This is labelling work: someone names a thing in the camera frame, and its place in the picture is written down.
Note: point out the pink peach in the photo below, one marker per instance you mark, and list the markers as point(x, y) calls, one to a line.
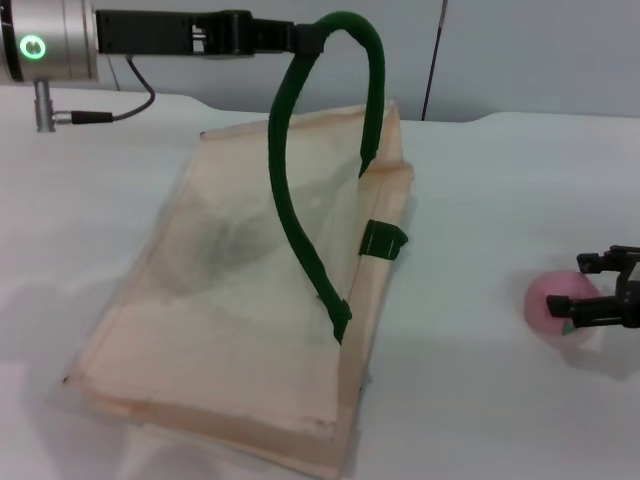
point(542, 295)

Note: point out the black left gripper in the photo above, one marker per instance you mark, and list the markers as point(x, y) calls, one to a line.
point(145, 32)

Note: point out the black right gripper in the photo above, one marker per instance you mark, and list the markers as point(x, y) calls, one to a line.
point(631, 300)

